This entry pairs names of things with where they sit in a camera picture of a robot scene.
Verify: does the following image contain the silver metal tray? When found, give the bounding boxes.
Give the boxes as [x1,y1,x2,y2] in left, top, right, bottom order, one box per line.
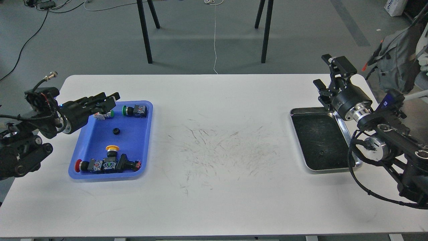
[290,107,351,174]

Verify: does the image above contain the black floor cable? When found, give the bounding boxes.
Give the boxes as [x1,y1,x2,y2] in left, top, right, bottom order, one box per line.
[0,0,86,81]

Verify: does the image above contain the white box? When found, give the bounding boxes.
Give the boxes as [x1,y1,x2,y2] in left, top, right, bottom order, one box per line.
[384,0,408,17]

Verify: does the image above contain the right black table legs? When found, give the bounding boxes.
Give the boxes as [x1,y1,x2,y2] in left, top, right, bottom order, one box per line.
[254,0,274,64]

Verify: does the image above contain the white floor cable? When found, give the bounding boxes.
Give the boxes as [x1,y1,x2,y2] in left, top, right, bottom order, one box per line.
[204,0,224,75]

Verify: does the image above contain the red push button assembly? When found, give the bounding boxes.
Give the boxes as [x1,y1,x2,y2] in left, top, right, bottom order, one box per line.
[74,154,142,174]

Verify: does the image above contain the left black table legs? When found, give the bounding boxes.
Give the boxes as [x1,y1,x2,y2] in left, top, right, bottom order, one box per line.
[136,0,161,64]

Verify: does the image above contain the blue plastic tray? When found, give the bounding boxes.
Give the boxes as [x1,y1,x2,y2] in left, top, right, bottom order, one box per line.
[68,100,154,182]

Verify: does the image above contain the grey backpack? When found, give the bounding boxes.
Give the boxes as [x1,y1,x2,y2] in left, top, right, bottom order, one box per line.
[362,22,427,94]

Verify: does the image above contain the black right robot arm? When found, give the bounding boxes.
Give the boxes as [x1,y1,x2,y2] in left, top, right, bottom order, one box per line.
[313,54,428,210]

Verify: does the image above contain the green black push button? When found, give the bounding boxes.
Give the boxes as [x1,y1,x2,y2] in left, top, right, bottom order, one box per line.
[122,105,148,118]

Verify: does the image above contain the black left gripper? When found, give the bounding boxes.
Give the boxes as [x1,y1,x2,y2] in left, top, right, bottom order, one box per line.
[60,92,120,134]

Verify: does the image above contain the orange white push button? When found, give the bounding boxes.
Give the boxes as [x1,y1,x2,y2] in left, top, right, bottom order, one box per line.
[93,110,114,120]

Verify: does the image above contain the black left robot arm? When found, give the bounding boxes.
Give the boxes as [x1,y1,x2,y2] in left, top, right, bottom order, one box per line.
[0,71,120,180]

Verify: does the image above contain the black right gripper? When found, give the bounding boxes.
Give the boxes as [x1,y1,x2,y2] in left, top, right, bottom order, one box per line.
[313,54,372,121]

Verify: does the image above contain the black table legs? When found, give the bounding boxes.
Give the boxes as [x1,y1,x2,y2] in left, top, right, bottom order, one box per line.
[136,0,161,64]
[254,0,274,64]

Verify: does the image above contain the yellow mushroom push button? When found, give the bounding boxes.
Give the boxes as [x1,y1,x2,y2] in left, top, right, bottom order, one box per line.
[105,145,120,160]

